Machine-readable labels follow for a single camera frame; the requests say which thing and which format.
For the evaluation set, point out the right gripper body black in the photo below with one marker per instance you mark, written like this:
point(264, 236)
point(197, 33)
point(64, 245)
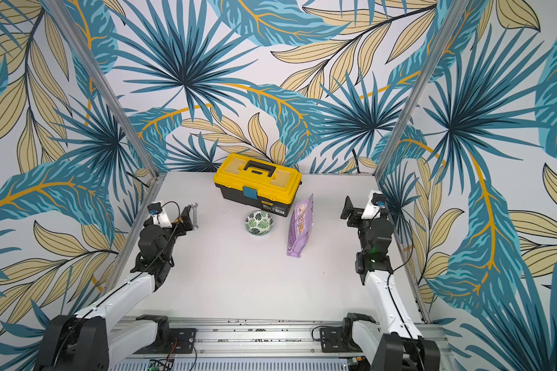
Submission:
point(353, 212)

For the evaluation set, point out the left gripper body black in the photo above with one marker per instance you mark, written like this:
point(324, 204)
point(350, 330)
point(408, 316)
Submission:
point(178, 230)

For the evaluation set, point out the purple oats bag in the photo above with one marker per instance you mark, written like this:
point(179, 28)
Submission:
point(300, 227)

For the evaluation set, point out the green leaf pattern bowl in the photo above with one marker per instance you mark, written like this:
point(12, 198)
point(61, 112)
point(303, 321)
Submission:
point(259, 223)

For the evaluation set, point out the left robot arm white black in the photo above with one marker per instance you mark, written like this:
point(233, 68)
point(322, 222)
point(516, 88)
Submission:
point(87, 340)

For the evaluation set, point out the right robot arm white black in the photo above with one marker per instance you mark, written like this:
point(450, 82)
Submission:
point(392, 341)

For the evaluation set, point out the silver wrench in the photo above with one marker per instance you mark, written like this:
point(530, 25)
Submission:
point(193, 208)

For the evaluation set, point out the yellow black toolbox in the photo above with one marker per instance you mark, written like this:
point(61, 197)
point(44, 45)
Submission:
point(257, 183)

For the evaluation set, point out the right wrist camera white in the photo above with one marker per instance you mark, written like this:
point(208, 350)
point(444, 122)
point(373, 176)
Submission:
point(375, 206)

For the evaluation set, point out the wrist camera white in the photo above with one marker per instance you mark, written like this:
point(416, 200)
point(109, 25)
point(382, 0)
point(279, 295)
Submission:
point(375, 206)
point(158, 216)

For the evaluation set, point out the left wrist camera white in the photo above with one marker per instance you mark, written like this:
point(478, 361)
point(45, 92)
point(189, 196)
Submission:
point(158, 216)

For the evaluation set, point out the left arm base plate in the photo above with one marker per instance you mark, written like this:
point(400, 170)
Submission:
point(178, 341)

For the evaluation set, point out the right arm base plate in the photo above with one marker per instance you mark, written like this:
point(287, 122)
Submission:
point(331, 340)

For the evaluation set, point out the aluminium rail frame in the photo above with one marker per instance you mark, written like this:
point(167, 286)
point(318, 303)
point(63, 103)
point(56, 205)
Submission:
point(247, 344)

